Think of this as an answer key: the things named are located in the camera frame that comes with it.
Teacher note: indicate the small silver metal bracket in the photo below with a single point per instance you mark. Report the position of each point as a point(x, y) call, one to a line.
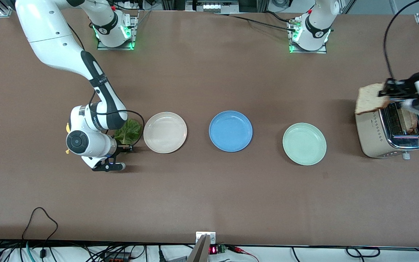
point(211, 236)

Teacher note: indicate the beige round plate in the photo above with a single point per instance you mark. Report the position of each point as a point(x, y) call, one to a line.
point(165, 133)

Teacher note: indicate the champagne metal toaster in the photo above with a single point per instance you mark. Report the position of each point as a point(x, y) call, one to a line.
point(373, 134)

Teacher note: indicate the brown bread slice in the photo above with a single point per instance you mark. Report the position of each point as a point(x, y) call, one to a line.
point(369, 98)
point(410, 122)

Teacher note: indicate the red clip leads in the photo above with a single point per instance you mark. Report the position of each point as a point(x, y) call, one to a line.
point(239, 249)

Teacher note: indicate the grey electronics box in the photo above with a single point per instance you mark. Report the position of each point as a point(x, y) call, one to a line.
point(213, 6)

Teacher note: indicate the green lettuce leaf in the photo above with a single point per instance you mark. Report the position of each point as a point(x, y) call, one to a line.
point(129, 131)

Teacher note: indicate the blue round plate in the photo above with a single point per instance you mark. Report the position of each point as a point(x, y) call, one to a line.
point(230, 131)

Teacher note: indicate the pale green round plate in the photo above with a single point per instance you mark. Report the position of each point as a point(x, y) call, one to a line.
point(304, 143)

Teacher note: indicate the grey aluminium bar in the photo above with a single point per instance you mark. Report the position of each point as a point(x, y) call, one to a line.
point(199, 253)

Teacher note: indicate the white power strip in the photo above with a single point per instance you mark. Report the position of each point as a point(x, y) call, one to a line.
point(129, 4)

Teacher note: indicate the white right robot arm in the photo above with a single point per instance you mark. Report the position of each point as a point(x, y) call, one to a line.
point(56, 40)

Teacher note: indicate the red digit display module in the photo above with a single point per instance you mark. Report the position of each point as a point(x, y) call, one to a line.
point(214, 250)

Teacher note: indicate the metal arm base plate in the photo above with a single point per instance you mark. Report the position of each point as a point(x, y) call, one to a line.
point(307, 51)
point(107, 47)

